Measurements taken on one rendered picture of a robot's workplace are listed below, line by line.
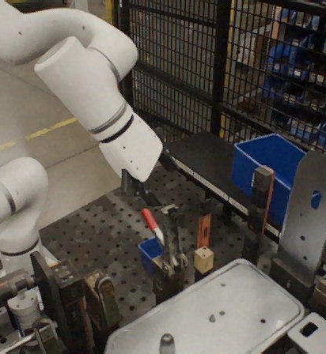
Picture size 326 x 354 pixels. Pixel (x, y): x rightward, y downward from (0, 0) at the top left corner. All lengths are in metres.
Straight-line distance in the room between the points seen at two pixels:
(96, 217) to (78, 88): 1.09
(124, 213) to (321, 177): 0.97
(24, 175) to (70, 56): 0.51
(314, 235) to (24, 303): 0.65
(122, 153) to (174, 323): 0.43
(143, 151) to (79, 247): 0.91
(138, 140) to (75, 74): 0.16
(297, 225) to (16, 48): 0.71
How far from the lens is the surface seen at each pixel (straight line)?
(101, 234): 1.64
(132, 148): 0.72
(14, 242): 1.18
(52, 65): 0.65
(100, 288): 0.92
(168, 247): 0.95
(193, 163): 1.40
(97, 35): 0.72
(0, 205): 1.06
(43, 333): 0.88
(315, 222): 0.99
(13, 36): 0.75
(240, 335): 0.96
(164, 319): 0.97
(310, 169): 0.94
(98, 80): 0.67
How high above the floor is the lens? 1.79
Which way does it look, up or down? 36 degrees down
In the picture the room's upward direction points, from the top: straight up
